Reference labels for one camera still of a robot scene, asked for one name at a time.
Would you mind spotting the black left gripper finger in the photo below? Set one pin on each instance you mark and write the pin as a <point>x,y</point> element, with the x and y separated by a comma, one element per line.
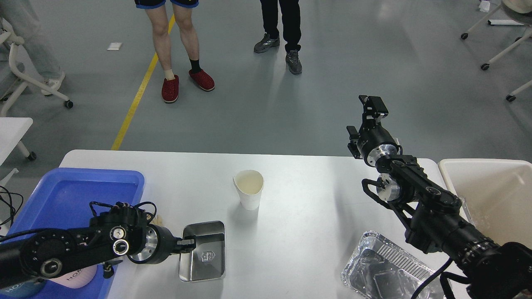
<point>186,244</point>

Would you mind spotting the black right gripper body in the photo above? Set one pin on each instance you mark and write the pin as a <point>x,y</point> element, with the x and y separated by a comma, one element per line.
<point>374,143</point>

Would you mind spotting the person in black trousers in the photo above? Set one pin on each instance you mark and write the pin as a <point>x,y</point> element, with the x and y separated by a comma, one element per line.
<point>291,19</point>

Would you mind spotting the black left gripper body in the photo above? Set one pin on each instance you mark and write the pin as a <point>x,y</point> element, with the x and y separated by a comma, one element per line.
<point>159,245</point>

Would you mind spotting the aluminium foil tray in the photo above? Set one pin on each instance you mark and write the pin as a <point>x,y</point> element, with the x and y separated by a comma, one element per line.
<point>380,269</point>

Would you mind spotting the blue HOME mug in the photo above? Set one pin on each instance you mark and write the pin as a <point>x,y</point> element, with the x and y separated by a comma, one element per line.
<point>23,290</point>

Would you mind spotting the cream plastic bin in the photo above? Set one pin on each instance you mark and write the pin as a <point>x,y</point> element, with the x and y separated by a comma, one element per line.
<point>496,195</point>

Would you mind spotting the white side table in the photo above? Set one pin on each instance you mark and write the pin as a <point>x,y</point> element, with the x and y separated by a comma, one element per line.
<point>12,130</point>

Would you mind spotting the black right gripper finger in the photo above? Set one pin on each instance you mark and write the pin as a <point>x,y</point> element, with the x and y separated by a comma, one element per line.
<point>353,139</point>
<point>374,110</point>

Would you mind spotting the white paper cup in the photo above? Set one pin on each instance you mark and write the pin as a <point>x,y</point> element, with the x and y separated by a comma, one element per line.
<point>249,185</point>

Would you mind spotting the white wheeled chair left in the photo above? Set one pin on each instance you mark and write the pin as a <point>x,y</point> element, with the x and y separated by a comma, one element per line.
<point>14,41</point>

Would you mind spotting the white chair base right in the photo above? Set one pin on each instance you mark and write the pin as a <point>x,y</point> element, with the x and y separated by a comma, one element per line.
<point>518,11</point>

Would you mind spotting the stainless steel tray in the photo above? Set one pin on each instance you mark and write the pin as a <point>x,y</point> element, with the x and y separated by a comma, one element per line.
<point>208,260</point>

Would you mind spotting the crumpled brown paper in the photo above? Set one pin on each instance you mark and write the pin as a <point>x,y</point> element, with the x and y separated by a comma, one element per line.
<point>154,219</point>

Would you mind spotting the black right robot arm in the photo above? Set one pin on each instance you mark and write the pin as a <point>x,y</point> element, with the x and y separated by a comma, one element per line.
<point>431,216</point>

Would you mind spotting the blue plastic tray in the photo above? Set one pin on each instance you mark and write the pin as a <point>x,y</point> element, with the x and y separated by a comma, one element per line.
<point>61,198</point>

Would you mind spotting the person in grey trousers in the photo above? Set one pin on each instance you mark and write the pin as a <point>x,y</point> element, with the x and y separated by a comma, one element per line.
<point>26,24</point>

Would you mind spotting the pink HOME mug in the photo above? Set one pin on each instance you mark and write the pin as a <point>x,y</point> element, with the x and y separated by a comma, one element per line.
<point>78,278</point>

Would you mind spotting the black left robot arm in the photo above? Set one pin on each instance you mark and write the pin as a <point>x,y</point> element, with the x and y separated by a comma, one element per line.
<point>121,231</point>

